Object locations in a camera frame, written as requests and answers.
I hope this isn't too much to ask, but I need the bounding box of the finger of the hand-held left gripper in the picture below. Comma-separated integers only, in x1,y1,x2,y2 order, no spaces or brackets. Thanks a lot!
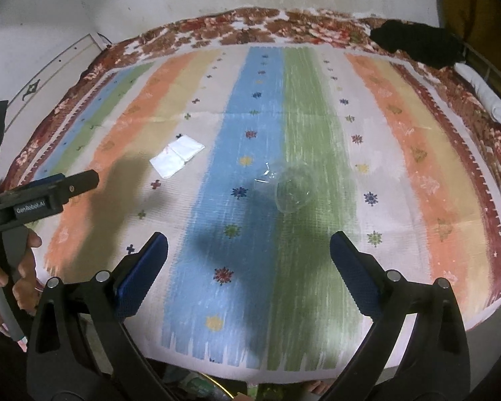
25,170,100,201

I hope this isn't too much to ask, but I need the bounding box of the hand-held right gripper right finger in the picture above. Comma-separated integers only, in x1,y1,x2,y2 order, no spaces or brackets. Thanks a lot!
329,231,472,401

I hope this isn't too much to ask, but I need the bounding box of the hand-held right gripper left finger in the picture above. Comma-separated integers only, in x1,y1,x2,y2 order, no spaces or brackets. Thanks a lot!
25,231,180,401

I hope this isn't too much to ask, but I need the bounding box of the clear plastic cup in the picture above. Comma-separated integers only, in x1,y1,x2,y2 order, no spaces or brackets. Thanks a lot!
254,161,314,214

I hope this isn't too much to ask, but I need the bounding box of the person's left hand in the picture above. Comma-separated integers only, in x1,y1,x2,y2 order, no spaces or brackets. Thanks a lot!
0,233,42,330

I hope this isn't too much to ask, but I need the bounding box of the white folded sheet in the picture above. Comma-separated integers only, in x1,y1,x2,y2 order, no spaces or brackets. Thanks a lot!
149,134,205,179

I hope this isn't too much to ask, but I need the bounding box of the green printed bag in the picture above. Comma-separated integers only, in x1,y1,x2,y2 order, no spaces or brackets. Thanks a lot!
163,368,251,401

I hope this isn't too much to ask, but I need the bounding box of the striped colourful mat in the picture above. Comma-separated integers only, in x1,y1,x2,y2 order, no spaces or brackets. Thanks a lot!
42,44,501,374

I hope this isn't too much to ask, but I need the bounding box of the white rolled pillow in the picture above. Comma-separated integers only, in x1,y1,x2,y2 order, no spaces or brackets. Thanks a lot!
455,62,501,126

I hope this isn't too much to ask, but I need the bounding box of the striped colourful bed sheet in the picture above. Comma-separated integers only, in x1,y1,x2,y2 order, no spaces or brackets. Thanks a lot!
0,6,501,314

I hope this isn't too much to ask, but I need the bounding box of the black cloth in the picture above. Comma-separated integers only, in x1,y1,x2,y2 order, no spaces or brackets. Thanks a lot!
369,19,464,70

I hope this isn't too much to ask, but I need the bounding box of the brown curtain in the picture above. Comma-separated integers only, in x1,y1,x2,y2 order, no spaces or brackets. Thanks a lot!
434,0,501,51

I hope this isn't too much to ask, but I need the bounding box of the metal bed frame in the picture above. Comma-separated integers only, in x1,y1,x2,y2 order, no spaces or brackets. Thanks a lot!
463,42,501,109

